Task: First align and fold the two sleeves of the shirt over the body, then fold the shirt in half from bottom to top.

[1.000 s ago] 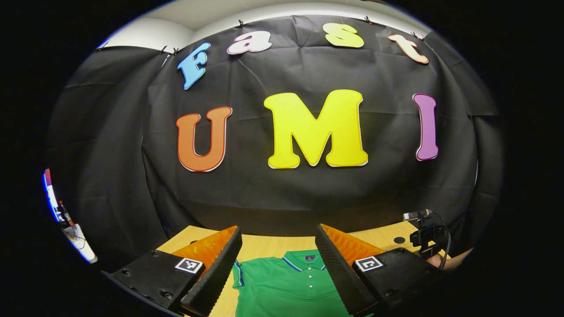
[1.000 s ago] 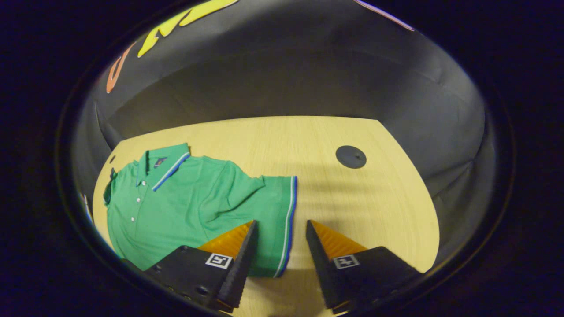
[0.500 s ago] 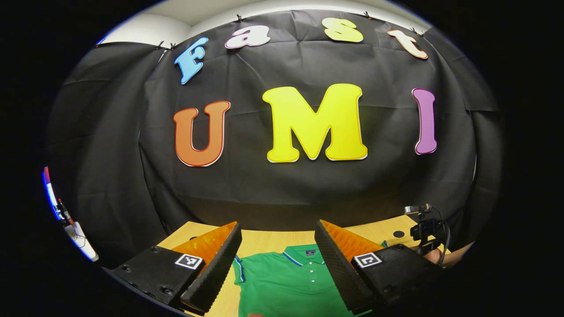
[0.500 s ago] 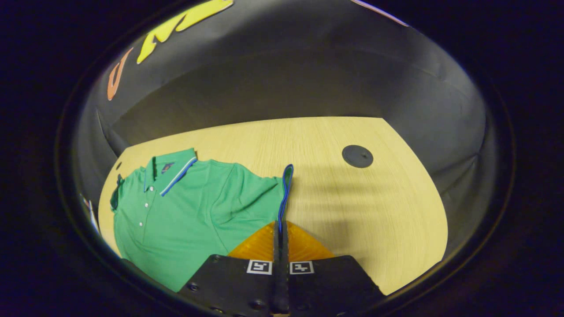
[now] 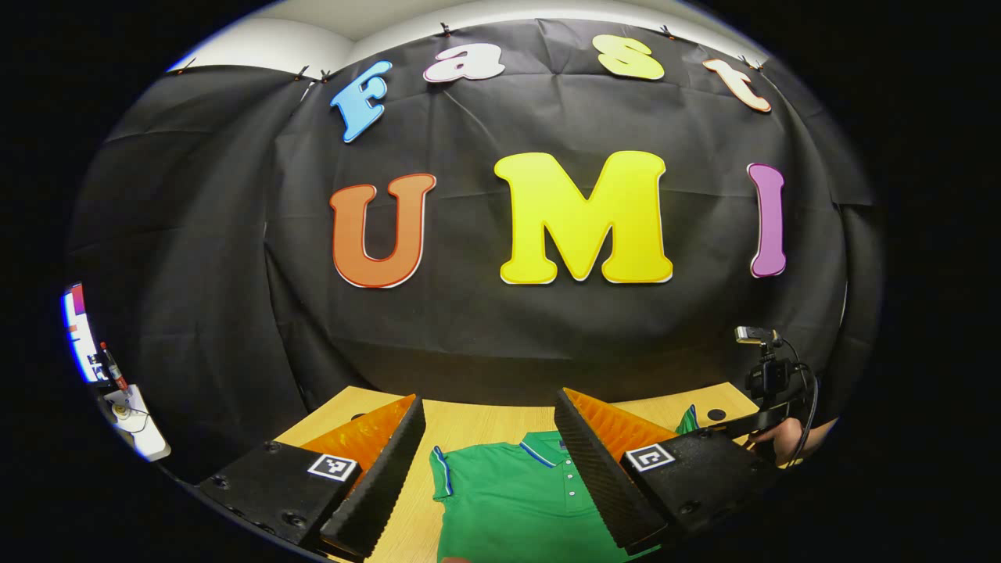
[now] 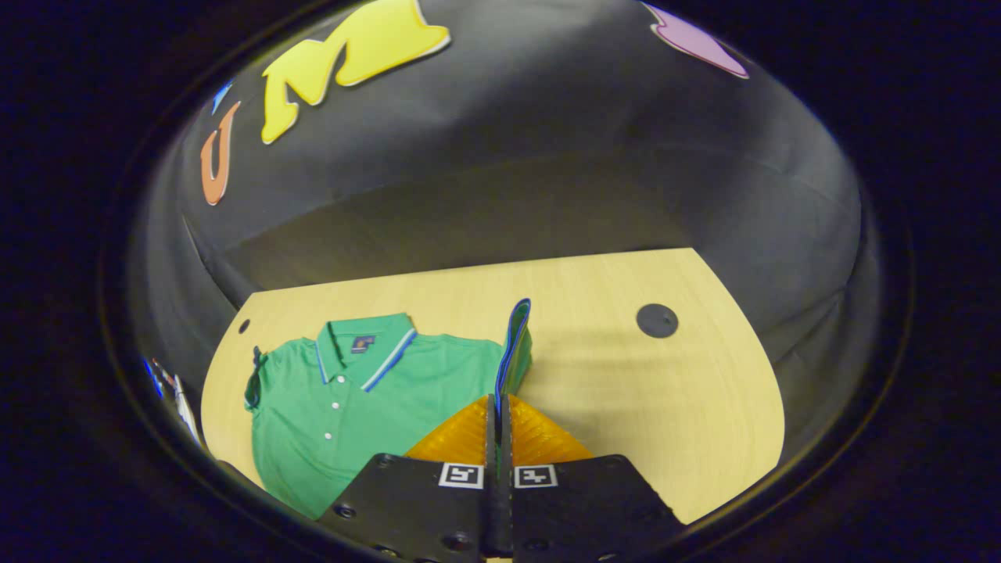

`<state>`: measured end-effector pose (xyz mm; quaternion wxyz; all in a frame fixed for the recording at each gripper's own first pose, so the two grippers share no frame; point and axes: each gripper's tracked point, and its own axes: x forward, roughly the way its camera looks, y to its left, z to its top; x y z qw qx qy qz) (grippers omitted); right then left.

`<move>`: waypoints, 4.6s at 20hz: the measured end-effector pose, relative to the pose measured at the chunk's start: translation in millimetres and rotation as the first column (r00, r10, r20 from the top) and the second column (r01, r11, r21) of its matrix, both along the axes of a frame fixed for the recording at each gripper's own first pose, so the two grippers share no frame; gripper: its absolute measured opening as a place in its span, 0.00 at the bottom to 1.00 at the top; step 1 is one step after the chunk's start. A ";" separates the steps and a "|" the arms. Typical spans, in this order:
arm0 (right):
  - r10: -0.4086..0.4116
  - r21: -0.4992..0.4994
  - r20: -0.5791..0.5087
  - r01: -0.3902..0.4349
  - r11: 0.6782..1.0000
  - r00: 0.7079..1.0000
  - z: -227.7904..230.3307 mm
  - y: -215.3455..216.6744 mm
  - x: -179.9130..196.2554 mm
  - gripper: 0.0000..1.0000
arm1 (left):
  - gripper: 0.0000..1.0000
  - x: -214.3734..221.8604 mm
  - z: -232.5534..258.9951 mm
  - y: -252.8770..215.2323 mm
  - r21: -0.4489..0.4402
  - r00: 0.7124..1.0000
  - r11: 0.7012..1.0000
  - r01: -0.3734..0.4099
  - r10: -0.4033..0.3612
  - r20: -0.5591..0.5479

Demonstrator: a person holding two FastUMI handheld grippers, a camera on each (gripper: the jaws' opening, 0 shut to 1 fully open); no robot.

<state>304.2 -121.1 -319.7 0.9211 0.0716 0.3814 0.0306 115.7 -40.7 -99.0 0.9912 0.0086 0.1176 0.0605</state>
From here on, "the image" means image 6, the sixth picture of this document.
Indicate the black round table cap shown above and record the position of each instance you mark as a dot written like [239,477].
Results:
[657,320]

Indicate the green T-shirt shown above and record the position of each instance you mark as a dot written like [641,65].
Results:
[352,422]

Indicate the black backdrop cloth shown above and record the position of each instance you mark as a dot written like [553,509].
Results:
[547,156]

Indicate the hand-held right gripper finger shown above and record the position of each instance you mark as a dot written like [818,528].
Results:
[506,453]
[491,453]

